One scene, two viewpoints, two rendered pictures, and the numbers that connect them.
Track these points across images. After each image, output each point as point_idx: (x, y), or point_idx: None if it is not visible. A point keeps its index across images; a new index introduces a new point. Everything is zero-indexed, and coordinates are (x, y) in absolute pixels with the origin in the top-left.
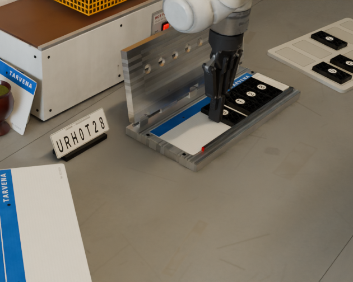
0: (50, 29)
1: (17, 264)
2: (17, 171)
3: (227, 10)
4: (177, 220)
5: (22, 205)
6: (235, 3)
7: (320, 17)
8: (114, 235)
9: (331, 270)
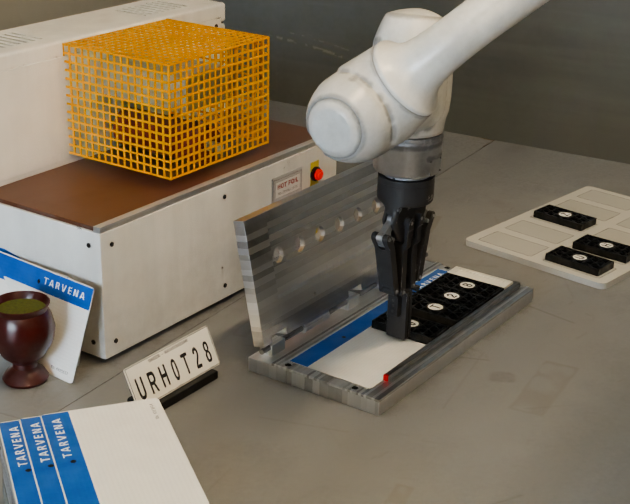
0: (110, 203)
1: None
2: (79, 414)
3: (413, 120)
4: (359, 486)
5: (97, 460)
6: (424, 106)
7: (542, 189)
8: None
9: None
